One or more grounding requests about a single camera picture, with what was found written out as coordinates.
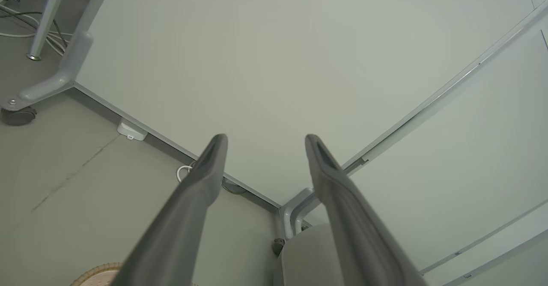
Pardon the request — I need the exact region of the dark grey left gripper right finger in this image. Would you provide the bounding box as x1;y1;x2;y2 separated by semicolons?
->
304;134;429;286

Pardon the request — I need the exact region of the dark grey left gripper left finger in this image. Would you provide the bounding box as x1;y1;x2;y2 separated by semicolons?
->
110;134;229;286

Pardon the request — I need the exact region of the grey fabric couch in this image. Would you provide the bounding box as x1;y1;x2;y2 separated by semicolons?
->
274;223;349;286

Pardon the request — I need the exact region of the short grey partition foot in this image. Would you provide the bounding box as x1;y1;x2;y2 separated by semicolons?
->
294;195;322;235
279;188;315;240

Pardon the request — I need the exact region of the cream perforated laundry basket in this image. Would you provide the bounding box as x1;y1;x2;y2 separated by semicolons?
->
71;262;125;286

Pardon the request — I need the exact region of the small white floor box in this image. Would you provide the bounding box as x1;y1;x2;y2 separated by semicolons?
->
117;118;149;142

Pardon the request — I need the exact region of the white partition panel with rails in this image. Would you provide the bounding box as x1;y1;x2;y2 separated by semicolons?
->
295;8;548;286

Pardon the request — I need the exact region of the large black caster wheel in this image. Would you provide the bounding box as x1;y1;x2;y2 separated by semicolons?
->
0;106;38;126

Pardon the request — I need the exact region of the table leg with caster wheel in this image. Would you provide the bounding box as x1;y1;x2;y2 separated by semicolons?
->
0;0;117;112

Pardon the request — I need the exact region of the slim grey table leg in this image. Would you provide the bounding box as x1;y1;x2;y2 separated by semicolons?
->
27;0;71;61

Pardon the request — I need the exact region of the white coiled floor cable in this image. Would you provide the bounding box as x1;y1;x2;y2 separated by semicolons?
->
176;163;196;183

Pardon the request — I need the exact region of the white cable by table leg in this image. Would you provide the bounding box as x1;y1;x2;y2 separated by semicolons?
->
0;4;66;56

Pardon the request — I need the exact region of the grey cable by table leg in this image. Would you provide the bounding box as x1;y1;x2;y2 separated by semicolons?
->
0;11;69;49

